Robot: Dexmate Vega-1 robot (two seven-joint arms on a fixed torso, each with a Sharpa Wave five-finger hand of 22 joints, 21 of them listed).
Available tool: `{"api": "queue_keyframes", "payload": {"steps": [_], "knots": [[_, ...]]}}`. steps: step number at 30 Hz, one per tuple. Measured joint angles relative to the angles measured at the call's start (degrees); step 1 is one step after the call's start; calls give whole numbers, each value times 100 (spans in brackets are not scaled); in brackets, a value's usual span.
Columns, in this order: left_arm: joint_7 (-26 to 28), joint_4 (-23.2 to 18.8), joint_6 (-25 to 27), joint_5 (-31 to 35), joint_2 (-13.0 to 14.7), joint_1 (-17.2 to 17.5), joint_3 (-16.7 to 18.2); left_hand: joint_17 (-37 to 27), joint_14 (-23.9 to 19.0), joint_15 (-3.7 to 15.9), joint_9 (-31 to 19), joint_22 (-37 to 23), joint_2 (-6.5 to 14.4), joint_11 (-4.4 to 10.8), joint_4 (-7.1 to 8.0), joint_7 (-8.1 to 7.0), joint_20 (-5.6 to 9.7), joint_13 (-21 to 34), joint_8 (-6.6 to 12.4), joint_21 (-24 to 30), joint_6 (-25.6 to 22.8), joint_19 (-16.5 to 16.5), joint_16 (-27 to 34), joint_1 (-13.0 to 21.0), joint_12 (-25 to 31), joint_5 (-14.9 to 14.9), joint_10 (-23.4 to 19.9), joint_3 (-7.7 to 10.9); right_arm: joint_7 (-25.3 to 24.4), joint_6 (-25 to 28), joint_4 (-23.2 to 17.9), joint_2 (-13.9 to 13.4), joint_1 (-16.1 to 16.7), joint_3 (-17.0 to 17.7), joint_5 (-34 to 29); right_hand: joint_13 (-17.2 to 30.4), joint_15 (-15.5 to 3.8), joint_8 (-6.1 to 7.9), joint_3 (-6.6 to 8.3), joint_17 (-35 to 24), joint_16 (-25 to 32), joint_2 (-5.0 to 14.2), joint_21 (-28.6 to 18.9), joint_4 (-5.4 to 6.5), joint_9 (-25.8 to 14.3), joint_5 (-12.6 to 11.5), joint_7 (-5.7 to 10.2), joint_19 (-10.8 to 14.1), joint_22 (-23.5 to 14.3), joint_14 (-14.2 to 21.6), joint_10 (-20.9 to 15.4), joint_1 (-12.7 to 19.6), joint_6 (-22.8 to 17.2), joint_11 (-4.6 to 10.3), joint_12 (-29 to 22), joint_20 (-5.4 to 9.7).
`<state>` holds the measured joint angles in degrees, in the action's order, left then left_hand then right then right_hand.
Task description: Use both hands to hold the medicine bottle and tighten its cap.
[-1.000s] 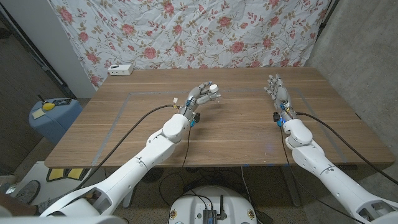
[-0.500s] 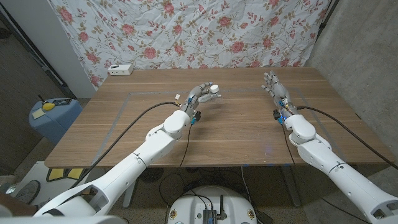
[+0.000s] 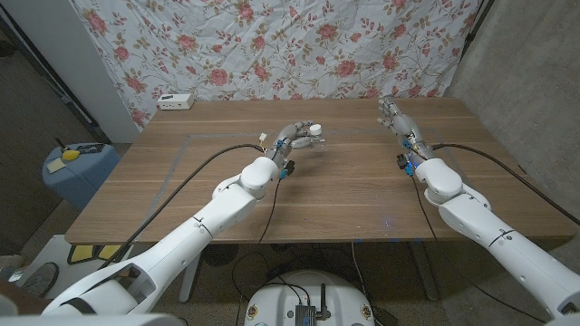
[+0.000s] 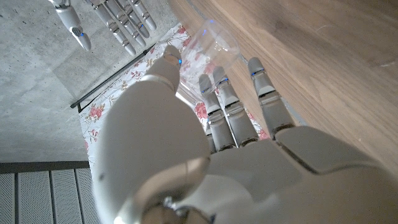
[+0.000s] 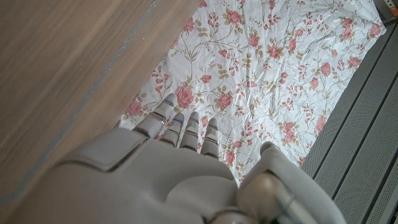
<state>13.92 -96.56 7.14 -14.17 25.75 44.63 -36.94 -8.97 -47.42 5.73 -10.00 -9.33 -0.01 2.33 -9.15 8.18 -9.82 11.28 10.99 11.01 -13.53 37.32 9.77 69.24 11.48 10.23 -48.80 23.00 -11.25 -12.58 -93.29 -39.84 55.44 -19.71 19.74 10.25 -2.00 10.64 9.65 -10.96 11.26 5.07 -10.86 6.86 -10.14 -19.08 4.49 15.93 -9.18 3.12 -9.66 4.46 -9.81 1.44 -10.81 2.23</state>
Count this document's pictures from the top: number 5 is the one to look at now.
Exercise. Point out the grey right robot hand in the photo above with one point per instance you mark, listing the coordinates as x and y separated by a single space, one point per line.
155 180

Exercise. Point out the floral backdrop cloth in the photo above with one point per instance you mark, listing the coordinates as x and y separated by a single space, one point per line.
264 77

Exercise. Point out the grey perforated wall panel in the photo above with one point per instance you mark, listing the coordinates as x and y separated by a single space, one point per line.
357 140

